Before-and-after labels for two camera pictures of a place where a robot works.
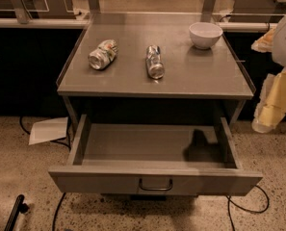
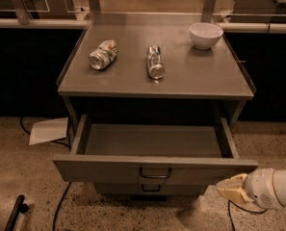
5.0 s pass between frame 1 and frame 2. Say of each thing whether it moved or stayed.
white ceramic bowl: stayed
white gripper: moved
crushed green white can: stayed
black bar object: stayed
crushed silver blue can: stayed
